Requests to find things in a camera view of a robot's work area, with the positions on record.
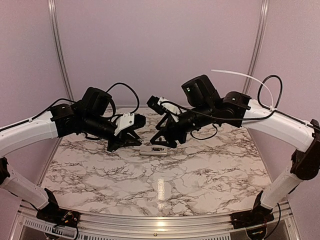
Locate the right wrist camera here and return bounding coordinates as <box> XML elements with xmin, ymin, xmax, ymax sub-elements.
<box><xmin>146</xmin><ymin>95</ymin><xmax>182</xmax><ymax>123</ymax></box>

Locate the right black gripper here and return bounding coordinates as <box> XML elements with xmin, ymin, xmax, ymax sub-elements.
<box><xmin>150</xmin><ymin>101</ymin><xmax>216</xmax><ymax>149</ymax></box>

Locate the white remote control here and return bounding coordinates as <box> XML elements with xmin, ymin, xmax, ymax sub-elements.
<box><xmin>139</xmin><ymin>145</ymin><xmax>168</xmax><ymax>156</ymax></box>

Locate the right aluminium frame post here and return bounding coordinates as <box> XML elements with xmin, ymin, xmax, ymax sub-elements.
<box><xmin>243</xmin><ymin>0</ymin><xmax>270</xmax><ymax>96</ymax></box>

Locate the left aluminium frame post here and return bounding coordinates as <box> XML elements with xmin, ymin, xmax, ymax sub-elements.
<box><xmin>47</xmin><ymin>0</ymin><xmax>74</xmax><ymax>100</ymax></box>

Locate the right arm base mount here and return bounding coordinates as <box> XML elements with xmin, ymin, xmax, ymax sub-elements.
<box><xmin>230</xmin><ymin>191</ymin><xmax>275</xmax><ymax>229</ymax></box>

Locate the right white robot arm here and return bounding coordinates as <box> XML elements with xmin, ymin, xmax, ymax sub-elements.
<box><xmin>147</xmin><ymin>75</ymin><xmax>320</xmax><ymax>224</ymax></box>

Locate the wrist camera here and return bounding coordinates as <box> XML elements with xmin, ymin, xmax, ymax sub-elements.
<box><xmin>114</xmin><ymin>112</ymin><xmax>146</xmax><ymax>136</ymax></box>
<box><xmin>146</xmin><ymin>95</ymin><xmax>182</xmax><ymax>123</ymax></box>

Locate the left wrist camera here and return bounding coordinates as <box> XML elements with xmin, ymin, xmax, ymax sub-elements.
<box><xmin>114</xmin><ymin>112</ymin><xmax>146</xmax><ymax>136</ymax></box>

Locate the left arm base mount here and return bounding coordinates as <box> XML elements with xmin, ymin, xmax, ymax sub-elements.
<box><xmin>36</xmin><ymin>188</ymin><xmax>80</xmax><ymax>228</ymax></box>

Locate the aluminium frame post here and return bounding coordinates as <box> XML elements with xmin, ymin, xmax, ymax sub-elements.
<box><xmin>243</xmin><ymin>0</ymin><xmax>270</xmax><ymax>96</ymax></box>
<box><xmin>47</xmin><ymin>0</ymin><xmax>74</xmax><ymax>100</ymax></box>

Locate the white zip tie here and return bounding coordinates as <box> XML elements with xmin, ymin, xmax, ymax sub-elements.
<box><xmin>210</xmin><ymin>69</ymin><xmax>277</xmax><ymax>112</ymax></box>

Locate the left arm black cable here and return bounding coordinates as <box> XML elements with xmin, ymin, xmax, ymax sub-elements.
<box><xmin>0</xmin><ymin>82</ymin><xmax>141</xmax><ymax>141</ymax></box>

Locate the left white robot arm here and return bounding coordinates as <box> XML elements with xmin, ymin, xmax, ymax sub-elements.
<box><xmin>0</xmin><ymin>87</ymin><xmax>146</xmax><ymax>223</ymax></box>

